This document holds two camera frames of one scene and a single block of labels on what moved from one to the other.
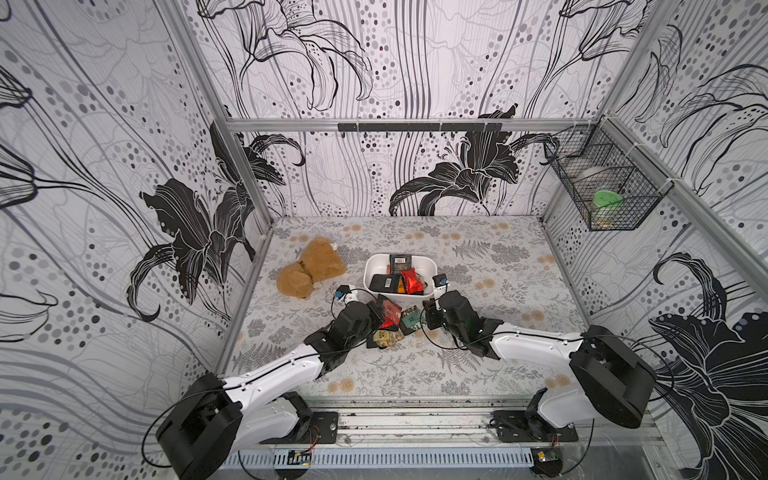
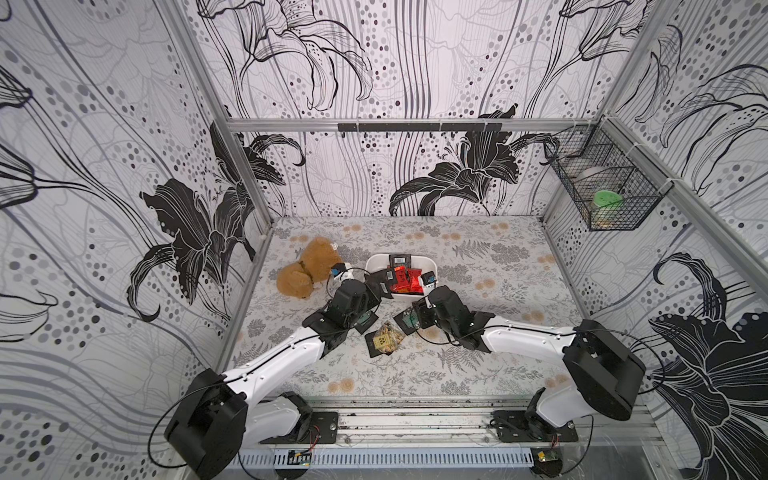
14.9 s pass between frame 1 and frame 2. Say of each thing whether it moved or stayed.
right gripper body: stayed
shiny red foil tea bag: stayed
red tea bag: moved
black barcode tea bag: stayed
